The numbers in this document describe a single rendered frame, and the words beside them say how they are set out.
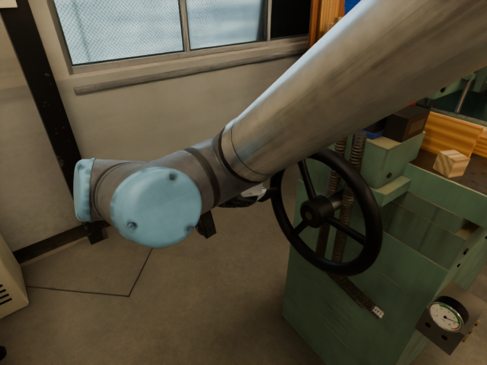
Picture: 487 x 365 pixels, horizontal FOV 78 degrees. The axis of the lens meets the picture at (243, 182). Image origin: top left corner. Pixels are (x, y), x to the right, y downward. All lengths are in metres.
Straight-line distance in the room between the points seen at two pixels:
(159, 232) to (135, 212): 0.04
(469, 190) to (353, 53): 0.48
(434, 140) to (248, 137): 0.52
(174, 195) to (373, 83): 0.22
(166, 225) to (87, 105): 1.33
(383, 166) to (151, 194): 0.44
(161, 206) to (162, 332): 1.13
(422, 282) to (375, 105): 0.62
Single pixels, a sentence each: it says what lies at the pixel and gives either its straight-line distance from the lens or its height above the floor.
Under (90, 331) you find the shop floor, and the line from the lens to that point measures 1.53.
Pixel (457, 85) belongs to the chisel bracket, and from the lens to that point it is 0.87.
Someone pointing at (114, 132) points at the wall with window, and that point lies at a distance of 1.71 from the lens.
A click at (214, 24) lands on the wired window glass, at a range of 1.95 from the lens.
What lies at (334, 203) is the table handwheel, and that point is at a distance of 0.66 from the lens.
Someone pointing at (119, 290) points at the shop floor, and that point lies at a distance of 1.61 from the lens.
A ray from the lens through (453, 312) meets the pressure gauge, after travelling 0.74.
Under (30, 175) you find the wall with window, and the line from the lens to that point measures 1.71.
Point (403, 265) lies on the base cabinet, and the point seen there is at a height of 0.65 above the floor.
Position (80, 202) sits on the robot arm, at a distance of 0.45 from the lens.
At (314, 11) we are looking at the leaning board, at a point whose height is 1.07.
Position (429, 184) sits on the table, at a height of 0.88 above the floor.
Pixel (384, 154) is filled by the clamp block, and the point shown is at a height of 0.95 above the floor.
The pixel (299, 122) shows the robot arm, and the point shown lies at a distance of 0.27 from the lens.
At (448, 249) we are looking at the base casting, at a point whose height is 0.76.
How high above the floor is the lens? 1.21
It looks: 33 degrees down
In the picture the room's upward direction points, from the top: straight up
